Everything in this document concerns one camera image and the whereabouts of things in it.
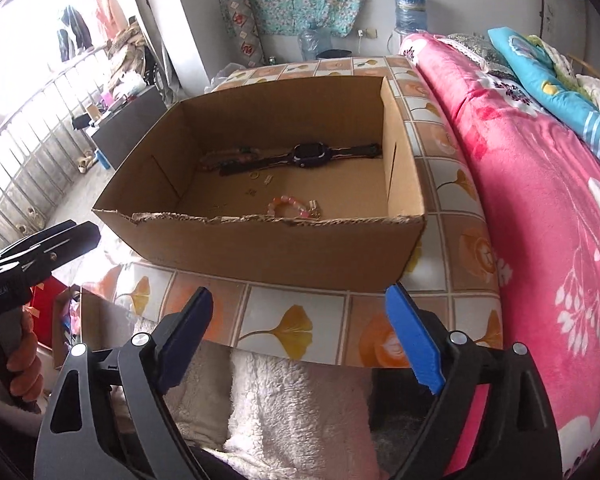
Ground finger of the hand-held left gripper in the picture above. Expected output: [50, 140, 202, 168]
[0, 220, 102, 285]

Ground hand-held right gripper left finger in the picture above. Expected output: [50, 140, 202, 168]
[34, 286, 216, 480]

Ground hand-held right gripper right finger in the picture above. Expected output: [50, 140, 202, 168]
[384, 284, 563, 480]

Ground brown cardboard box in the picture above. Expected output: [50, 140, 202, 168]
[91, 75, 427, 293]

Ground pink bead bracelet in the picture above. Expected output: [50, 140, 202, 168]
[267, 196, 323, 220]

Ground multicoloured bead necklace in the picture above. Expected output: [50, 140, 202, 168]
[198, 146, 261, 171]

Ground pink strap smartwatch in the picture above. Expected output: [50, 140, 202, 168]
[219, 141, 383, 177]

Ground person's left hand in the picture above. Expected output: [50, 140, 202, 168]
[5, 311, 46, 407]

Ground red gift bag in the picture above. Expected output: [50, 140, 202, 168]
[27, 275, 68, 346]

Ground metal balcony railing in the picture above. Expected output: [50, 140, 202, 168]
[0, 42, 116, 241]

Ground white fluffy cloth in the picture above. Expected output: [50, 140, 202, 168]
[170, 340, 381, 480]

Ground black cabinet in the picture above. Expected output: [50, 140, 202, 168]
[91, 85, 168, 171]

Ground pink floral blanket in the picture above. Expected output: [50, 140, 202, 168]
[397, 32, 600, 480]

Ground hanging clothes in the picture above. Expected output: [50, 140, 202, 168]
[55, 0, 131, 61]

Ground white plastic bag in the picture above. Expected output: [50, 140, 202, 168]
[207, 62, 251, 93]

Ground diamond patterned cushion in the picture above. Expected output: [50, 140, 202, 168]
[227, 0, 265, 66]

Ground grey speckled pillow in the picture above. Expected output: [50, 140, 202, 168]
[442, 32, 518, 78]

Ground blue striped pillow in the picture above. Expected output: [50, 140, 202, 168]
[487, 27, 600, 156]

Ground clear water jug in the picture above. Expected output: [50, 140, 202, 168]
[298, 22, 333, 63]

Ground blue water jug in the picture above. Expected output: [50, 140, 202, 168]
[394, 0, 429, 35]

